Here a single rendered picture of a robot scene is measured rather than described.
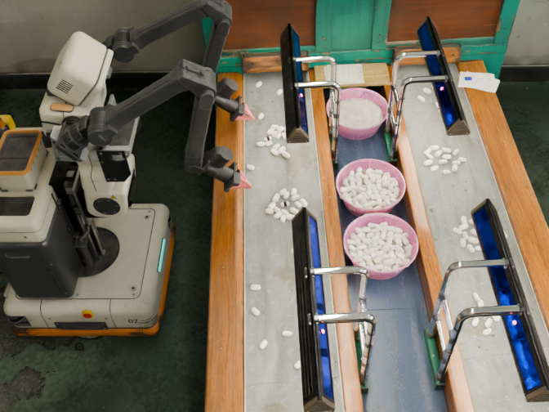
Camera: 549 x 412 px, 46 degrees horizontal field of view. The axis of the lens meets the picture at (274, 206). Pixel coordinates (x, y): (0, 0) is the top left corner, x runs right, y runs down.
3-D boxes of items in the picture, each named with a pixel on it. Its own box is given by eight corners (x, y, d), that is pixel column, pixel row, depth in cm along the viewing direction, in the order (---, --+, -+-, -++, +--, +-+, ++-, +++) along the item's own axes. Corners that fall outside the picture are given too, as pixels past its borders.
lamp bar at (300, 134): (286, 144, 226) (286, 128, 220) (279, 38, 266) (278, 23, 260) (309, 143, 226) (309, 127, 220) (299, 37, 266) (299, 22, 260)
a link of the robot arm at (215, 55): (216, -1, 227) (217, 20, 221) (232, 2, 228) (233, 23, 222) (194, 85, 260) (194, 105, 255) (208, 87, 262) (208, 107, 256)
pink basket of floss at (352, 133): (359, 154, 272) (360, 137, 265) (313, 124, 285) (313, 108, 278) (399, 123, 284) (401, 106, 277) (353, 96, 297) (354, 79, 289)
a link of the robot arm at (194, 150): (197, 66, 195) (198, 93, 189) (216, 68, 196) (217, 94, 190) (183, 153, 230) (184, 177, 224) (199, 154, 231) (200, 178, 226)
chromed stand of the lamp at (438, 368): (434, 391, 204) (460, 317, 170) (422, 334, 217) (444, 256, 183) (494, 387, 204) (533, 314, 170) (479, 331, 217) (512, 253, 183)
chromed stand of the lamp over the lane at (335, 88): (292, 172, 267) (290, 87, 233) (289, 139, 280) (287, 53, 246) (338, 170, 267) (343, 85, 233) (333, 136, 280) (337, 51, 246)
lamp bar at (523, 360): (526, 403, 163) (533, 391, 157) (470, 213, 203) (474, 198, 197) (558, 402, 162) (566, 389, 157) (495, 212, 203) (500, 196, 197)
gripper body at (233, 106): (243, 96, 267) (228, 88, 263) (243, 114, 260) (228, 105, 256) (234, 106, 270) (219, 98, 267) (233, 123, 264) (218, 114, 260)
